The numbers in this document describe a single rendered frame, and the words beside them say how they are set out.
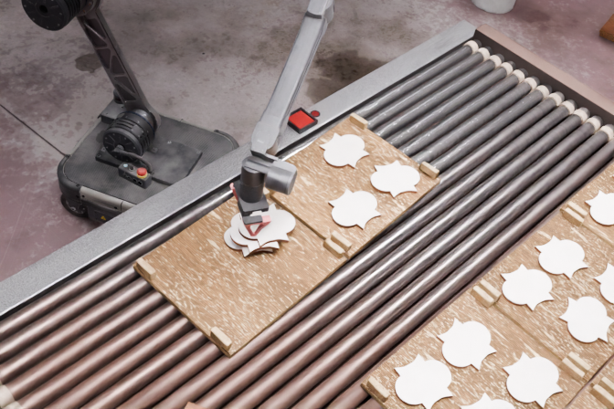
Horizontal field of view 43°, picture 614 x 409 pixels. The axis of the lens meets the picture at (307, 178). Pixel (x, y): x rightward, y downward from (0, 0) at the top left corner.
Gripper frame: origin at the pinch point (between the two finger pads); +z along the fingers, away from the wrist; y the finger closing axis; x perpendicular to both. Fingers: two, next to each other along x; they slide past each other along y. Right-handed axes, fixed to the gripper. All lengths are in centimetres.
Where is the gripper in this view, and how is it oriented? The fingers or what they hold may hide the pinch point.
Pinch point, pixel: (248, 219)
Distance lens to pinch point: 197.3
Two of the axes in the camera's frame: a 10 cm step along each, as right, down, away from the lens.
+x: -9.4, 1.4, -3.0
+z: -1.2, 7.0, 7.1
